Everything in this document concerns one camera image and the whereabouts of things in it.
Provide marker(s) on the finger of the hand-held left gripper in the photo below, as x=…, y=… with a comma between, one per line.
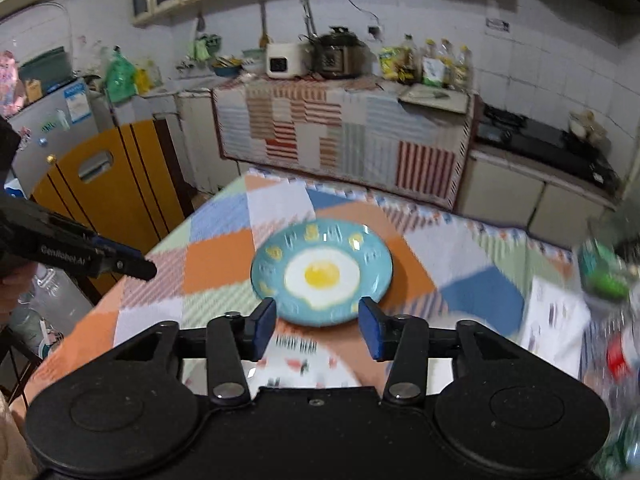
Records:
x=106, y=249

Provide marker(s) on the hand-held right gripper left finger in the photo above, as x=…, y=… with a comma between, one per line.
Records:
x=265, y=329

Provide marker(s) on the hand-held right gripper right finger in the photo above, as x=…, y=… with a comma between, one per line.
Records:
x=371, y=330

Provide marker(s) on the blue fried egg plate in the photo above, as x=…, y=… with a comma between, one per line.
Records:
x=320, y=275

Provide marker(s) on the stacked white counter bowls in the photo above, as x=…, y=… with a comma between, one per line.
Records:
x=253, y=62

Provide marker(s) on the yellow wooden chair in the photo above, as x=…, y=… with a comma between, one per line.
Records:
x=125, y=185

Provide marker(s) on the checked colourful tablecloth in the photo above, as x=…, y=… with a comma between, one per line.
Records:
x=220, y=255

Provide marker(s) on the silver fridge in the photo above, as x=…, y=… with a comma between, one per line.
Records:
x=55, y=127

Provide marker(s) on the green plastic bag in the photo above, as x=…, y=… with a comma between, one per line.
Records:
x=120, y=77

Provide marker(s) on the yellow plastic bag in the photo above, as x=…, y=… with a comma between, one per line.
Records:
x=142, y=79

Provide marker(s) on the dark green box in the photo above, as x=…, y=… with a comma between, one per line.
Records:
x=45, y=65

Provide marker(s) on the metal faucet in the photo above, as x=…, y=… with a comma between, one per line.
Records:
x=185, y=66

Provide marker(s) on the white base cabinets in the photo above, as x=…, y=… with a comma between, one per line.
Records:
x=520, y=195

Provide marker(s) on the striped counter cloth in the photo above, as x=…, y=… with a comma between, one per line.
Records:
x=340, y=130

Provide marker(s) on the blue dish basin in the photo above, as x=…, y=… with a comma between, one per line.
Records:
x=226, y=67

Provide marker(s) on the green hanging cloth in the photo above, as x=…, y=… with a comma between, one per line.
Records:
x=206, y=47

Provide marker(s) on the green plastic basket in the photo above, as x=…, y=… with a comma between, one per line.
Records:
x=602, y=270

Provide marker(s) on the white cutting board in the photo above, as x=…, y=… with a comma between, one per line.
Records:
x=432, y=97

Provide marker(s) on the black gas stove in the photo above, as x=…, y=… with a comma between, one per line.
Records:
x=540, y=140

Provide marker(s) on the white rice cooker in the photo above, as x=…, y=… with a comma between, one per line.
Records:
x=285, y=61

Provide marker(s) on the wooden spatula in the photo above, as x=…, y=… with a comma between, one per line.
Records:
x=264, y=35

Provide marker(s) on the yellow seasoning packet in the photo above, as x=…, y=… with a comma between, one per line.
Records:
x=390, y=62

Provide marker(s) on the clear oil bottle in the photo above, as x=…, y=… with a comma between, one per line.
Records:
x=431, y=67
x=446, y=67
x=464, y=70

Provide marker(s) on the black pressure cooker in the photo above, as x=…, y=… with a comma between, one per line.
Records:
x=340, y=55

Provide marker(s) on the cream cooking pot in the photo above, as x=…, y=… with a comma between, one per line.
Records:
x=587, y=125

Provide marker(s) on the wall socket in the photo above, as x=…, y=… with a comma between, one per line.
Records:
x=374, y=32

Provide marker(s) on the wall label sticker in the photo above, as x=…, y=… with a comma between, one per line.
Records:
x=497, y=25

